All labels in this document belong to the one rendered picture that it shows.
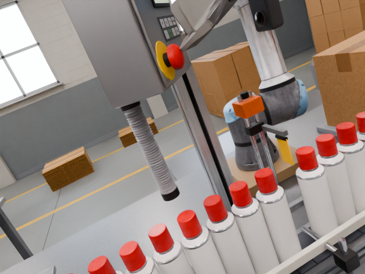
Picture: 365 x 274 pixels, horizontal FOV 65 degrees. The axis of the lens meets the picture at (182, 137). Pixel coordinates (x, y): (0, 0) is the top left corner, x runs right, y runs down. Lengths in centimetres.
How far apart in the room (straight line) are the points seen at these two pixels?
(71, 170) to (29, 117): 187
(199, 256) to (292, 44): 689
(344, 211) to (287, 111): 41
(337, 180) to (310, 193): 6
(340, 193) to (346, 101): 53
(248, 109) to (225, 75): 341
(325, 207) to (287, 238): 9
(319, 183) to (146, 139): 32
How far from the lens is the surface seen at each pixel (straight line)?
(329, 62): 110
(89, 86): 587
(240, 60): 407
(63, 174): 454
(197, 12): 43
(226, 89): 399
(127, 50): 43
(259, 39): 96
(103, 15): 44
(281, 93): 96
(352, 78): 106
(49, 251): 122
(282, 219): 56
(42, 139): 611
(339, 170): 62
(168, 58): 44
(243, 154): 99
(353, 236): 69
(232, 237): 53
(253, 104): 57
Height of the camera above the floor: 135
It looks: 18 degrees down
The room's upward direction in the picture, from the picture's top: 22 degrees counter-clockwise
